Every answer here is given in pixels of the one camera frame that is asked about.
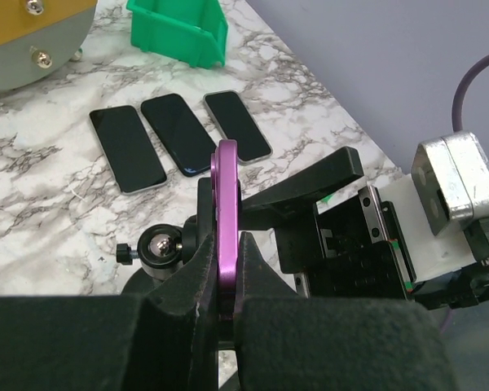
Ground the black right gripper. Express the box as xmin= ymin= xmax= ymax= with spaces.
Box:
xmin=240 ymin=147 xmax=489 ymax=310

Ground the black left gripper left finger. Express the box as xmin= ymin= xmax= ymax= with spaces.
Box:
xmin=0 ymin=237 xmax=218 ymax=390

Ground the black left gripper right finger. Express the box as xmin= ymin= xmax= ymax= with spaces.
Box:
xmin=234 ymin=232 xmax=459 ymax=390

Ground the purple phone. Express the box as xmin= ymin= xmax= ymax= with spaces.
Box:
xmin=210 ymin=139 xmax=240 ymax=320

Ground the small black phone stand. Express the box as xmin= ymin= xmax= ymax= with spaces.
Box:
xmin=116 ymin=177 xmax=245 ymax=298

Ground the silver phone with dark screen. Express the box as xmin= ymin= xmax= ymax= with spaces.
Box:
xmin=89 ymin=105 xmax=167 ymax=195

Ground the green plastic bin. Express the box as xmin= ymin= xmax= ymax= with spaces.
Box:
xmin=126 ymin=0 xmax=228 ymax=69

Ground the cream cylindrical drawer organizer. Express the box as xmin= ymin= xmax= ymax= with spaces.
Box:
xmin=0 ymin=0 xmax=97 ymax=91

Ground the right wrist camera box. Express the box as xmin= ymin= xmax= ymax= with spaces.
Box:
xmin=381 ymin=130 xmax=489 ymax=286

